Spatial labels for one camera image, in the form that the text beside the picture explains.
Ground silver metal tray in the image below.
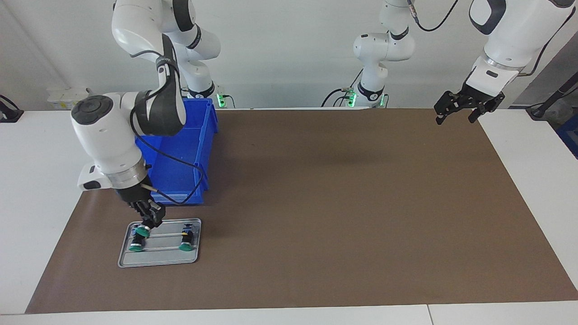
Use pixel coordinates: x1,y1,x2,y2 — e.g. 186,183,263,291
117,218,202,269

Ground black clamp mount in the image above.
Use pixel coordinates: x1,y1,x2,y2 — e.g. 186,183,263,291
0,95,24,123

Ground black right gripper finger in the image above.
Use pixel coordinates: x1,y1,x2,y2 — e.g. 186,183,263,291
149,203,166,228
131,205,152,226

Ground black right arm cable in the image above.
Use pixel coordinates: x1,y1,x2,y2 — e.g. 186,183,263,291
130,49,209,206

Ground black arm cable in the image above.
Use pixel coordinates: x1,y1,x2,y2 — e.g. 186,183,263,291
406,0,576,77
130,49,209,206

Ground green push button, yellow label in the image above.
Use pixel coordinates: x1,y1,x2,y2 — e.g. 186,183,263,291
178,224,196,251

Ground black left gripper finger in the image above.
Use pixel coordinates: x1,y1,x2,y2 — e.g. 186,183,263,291
433,91,466,125
468,93,505,124

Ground black stand pole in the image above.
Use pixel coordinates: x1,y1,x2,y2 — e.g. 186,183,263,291
526,72,578,120

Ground black base cable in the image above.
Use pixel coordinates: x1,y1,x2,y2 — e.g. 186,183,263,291
322,68,364,107

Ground blue plastic storage bin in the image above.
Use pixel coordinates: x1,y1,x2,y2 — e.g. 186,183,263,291
135,98,219,206

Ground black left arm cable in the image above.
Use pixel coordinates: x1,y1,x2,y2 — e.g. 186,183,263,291
406,0,576,77

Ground brown table mat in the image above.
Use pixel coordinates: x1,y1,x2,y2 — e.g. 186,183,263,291
25,107,578,314

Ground blue crate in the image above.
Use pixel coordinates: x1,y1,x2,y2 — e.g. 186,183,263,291
558,113,578,158

